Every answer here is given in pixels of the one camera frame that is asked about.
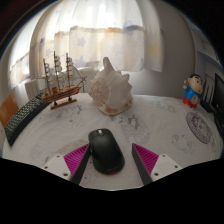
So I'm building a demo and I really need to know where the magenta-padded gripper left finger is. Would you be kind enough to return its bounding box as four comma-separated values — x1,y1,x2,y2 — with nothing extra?
41,143,92,186

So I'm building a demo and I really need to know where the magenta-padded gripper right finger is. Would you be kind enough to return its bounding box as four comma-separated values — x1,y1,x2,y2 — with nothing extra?
131,142,184,186

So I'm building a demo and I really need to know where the black computer mouse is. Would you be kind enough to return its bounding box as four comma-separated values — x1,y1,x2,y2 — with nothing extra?
87,128,126,175

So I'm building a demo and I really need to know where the white printed tablecloth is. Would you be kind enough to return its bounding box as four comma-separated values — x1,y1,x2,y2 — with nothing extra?
1,93,224,191

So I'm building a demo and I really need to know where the wooden model sailing ship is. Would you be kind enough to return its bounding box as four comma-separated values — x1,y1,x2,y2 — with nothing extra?
35,50,88,111

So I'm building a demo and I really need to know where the black keyboard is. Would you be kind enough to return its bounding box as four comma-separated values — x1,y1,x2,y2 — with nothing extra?
3,92,51,148

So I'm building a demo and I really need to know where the large white conch shell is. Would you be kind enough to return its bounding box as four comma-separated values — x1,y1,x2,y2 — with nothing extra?
88,56,134,116

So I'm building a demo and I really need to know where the cartoon boy figurine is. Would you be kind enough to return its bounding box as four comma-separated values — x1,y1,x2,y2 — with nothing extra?
182,73,203,109

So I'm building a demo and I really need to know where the white radiator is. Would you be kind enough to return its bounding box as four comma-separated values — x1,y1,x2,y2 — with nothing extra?
23,66,101,101

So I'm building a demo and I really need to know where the black monitor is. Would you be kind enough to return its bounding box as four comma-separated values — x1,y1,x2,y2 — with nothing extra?
210,73,224,129

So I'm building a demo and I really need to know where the white star-print curtain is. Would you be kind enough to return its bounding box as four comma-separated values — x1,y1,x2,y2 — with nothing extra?
9,0,166,89

